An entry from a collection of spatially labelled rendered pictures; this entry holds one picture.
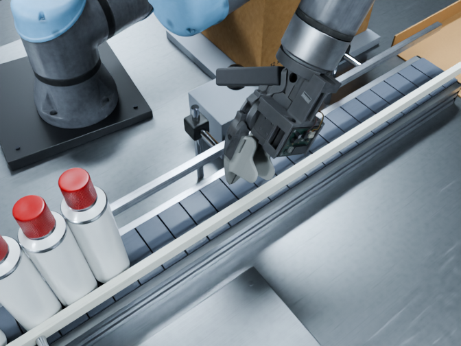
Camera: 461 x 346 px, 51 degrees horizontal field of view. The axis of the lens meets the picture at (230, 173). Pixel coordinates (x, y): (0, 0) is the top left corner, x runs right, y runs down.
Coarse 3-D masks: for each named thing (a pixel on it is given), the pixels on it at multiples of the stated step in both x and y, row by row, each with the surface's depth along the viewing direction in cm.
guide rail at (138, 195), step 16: (432, 32) 87; (400, 48) 83; (368, 64) 80; (192, 160) 68; (208, 160) 68; (160, 176) 66; (176, 176) 66; (144, 192) 64; (112, 208) 63; (128, 208) 64
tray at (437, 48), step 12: (444, 12) 107; (456, 12) 111; (420, 24) 103; (444, 24) 109; (456, 24) 109; (396, 36) 100; (408, 36) 104; (432, 36) 106; (444, 36) 106; (456, 36) 106; (420, 48) 103; (432, 48) 103; (444, 48) 103; (456, 48) 103; (432, 60) 101; (444, 60) 101; (456, 60) 101
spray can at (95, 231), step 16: (64, 176) 50; (80, 176) 50; (64, 192) 49; (80, 192) 50; (96, 192) 53; (64, 208) 53; (80, 208) 51; (96, 208) 53; (80, 224) 52; (96, 224) 53; (112, 224) 56; (80, 240) 56; (96, 240) 55; (112, 240) 58; (96, 256) 58; (112, 256) 60; (96, 272) 62; (112, 272) 62
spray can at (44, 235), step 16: (16, 208) 48; (32, 208) 48; (48, 208) 49; (32, 224) 48; (48, 224) 49; (64, 224) 52; (32, 240) 50; (48, 240) 50; (64, 240) 52; (32, 256) 51; (48, 256) 51; (64, 256) 53; (80, 256) 57; (48, 272) 54; (64, 272) 55; (80, 272) 57; (64, 288) 57; (80, 288) 59; (96, 288) 63; (64, 304) 61
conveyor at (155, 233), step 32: (416, 64) 93; (384, 96) 87; (352, 128) 82; (288, 160) 78; (224, 192) 74; (160, 224) 71; (192, 224) 71; (224, 224) 71; (128, 256) 67; (128, 288) 64; (0, 320) 62
